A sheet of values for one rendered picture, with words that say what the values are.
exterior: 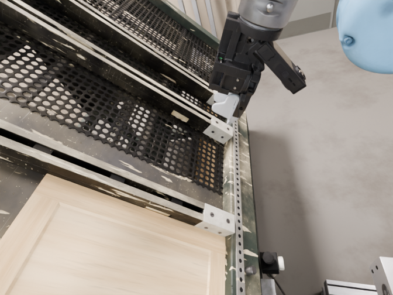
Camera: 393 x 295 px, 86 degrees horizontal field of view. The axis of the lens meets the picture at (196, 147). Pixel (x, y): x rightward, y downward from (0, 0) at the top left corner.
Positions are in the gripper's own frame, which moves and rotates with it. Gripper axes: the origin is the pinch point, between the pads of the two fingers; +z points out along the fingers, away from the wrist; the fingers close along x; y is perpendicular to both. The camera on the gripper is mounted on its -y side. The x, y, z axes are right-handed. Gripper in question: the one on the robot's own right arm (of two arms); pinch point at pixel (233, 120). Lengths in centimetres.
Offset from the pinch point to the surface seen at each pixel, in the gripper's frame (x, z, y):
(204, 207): 6.8, 32.0, -1.5
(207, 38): -126, 38, 16
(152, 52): -56, 21, 36
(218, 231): 11.1, 37.6, -8.0
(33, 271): 34, 22, 32
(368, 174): -75, 82, -127
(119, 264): 27.9, 28.8, 17.2
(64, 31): -33, 9, 61
